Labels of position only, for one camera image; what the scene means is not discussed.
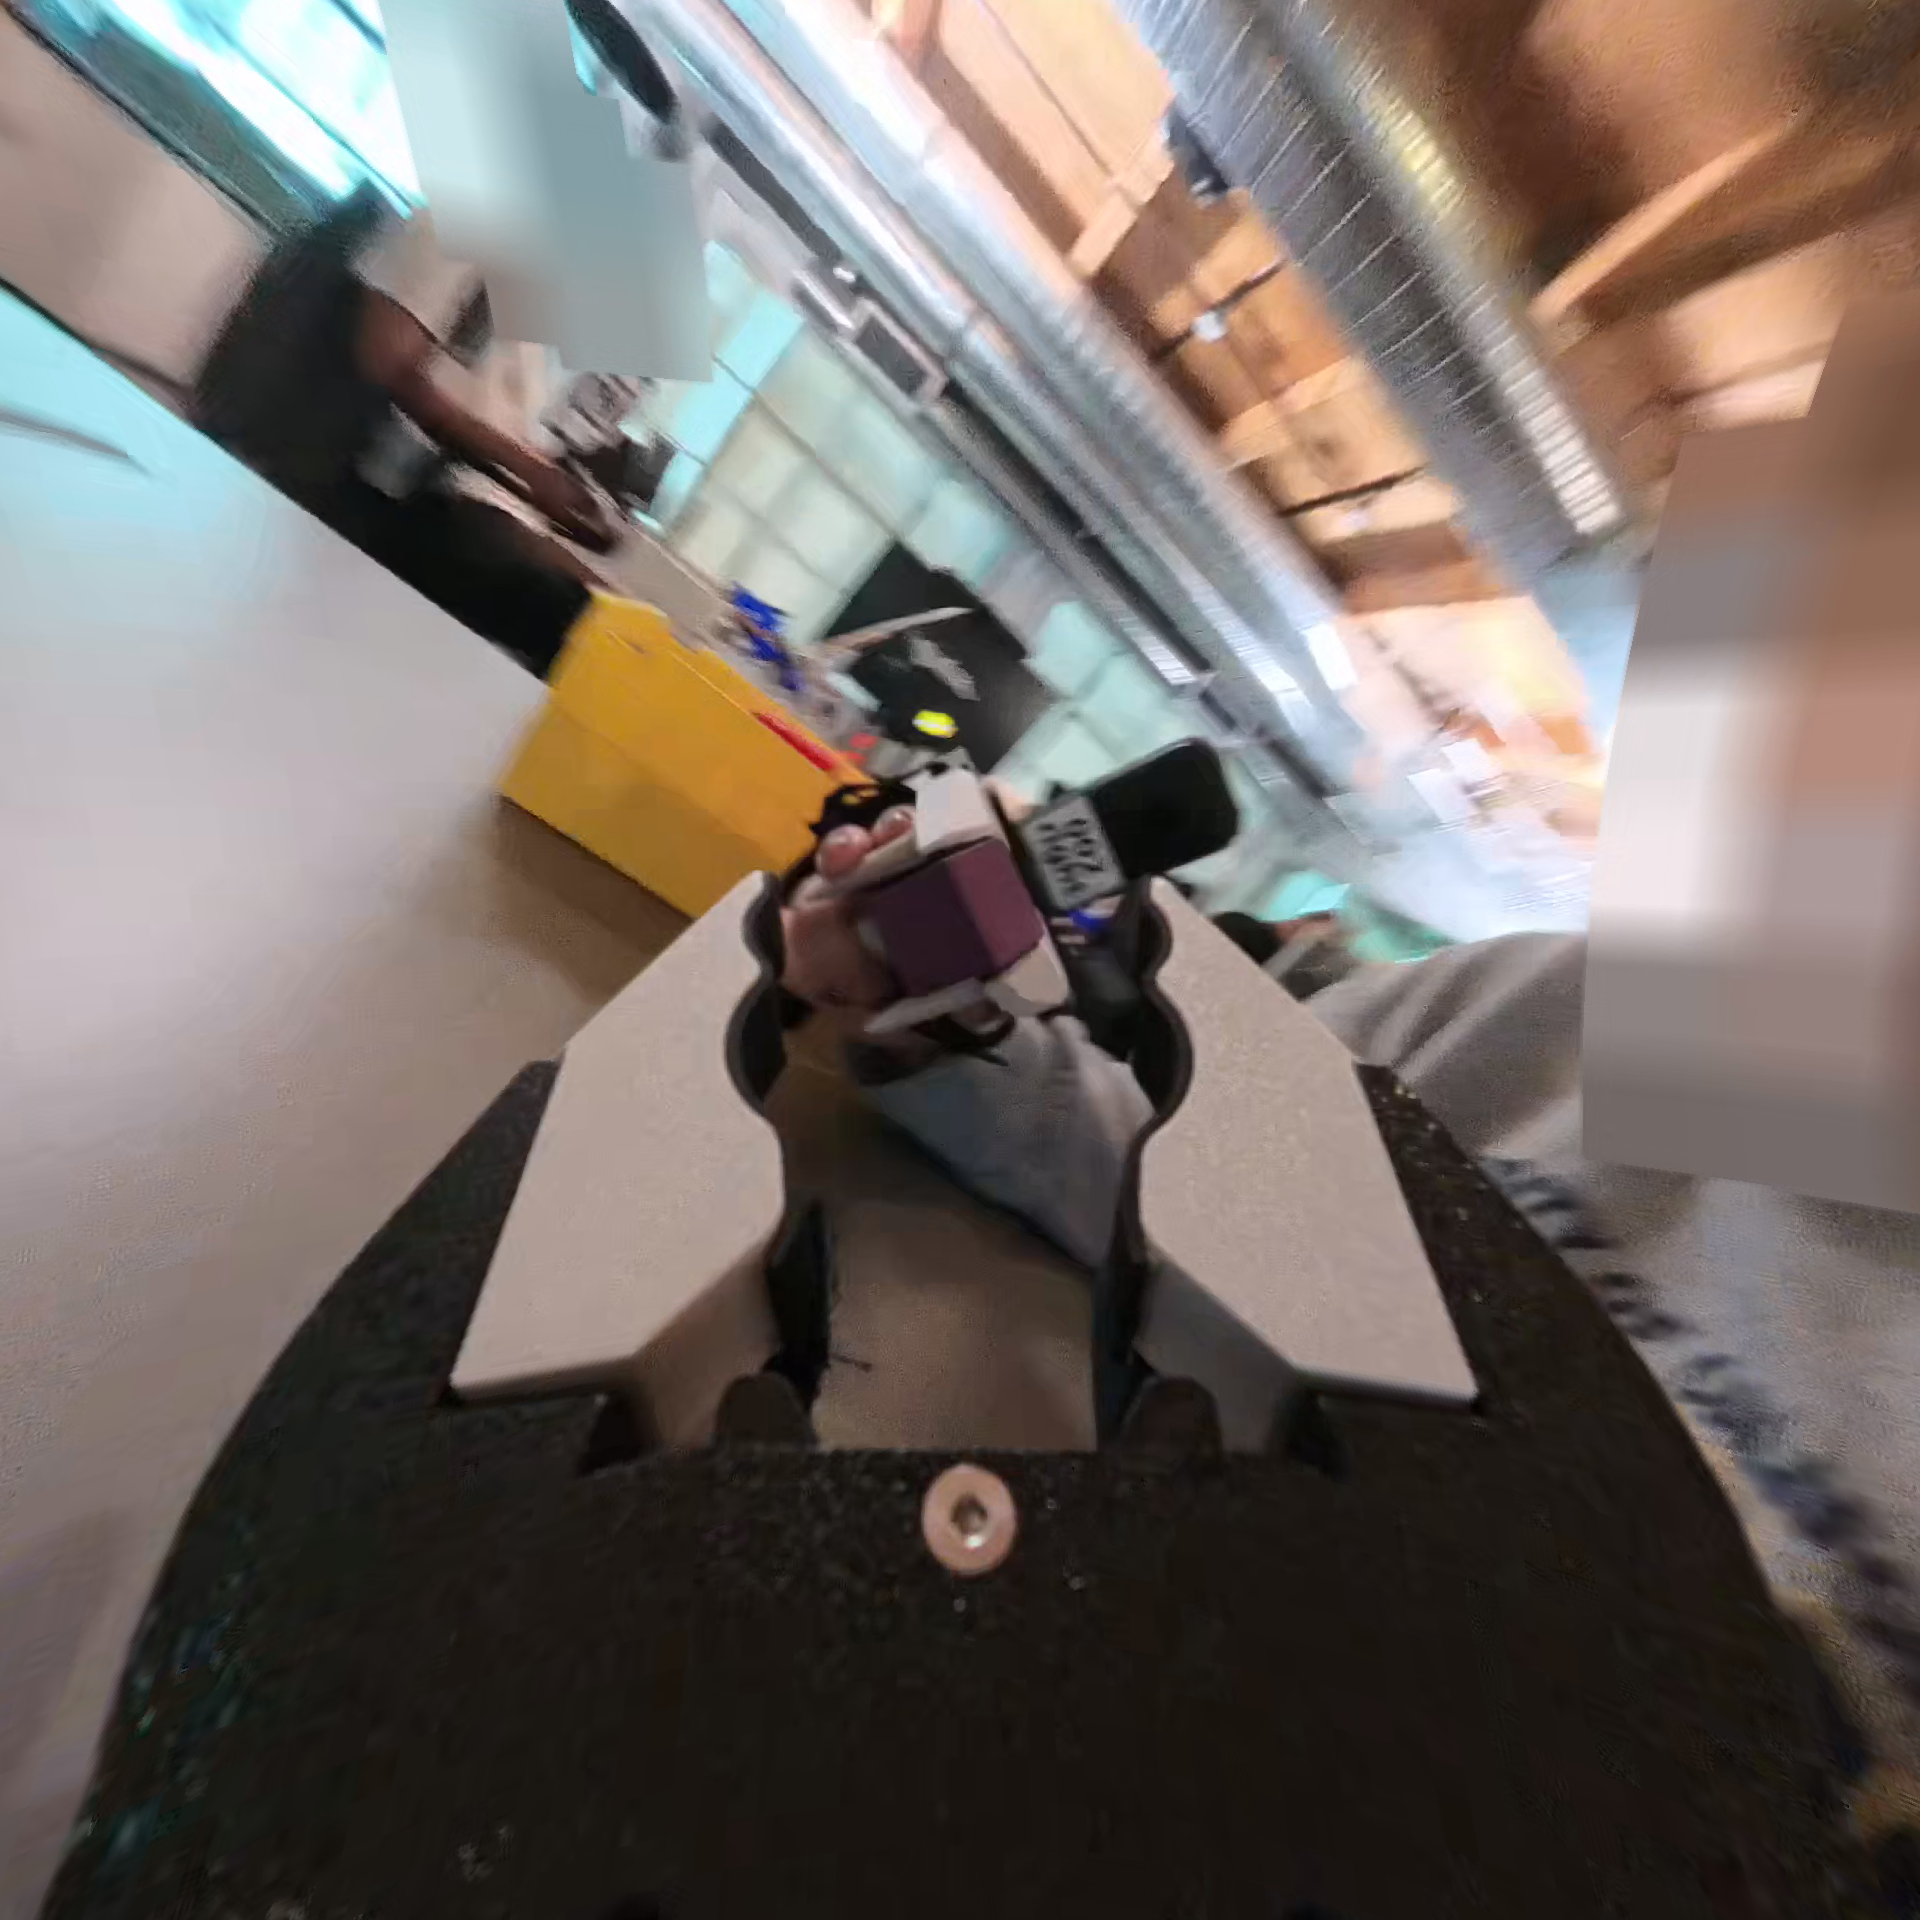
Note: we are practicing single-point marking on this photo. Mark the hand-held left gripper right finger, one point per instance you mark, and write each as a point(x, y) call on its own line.
point(1290, 1171)

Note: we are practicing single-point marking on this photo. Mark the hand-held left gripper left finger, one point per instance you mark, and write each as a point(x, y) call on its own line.
point(630, 1171)

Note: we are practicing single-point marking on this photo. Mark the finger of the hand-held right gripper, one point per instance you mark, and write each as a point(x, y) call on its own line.
point(961, 1005)
point(953, 820)

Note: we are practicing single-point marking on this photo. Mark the purple cube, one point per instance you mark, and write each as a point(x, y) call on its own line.
point(953, 917)

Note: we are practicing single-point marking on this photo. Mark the yellow plastic bin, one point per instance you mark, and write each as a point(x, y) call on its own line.
point(662, 764)

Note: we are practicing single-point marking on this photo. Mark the person's right hand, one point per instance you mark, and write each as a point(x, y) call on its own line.
point(832, 939)

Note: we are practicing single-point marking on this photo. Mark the black hanging banner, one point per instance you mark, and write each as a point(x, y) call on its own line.
point(961, 662)

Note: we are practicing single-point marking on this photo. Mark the person's grey printed sweatshirt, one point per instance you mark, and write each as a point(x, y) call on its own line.
point(1770, 1305)

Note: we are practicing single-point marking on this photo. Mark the metal ventilation duct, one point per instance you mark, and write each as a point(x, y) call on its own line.
point(930, 284)
point(1349, 196)

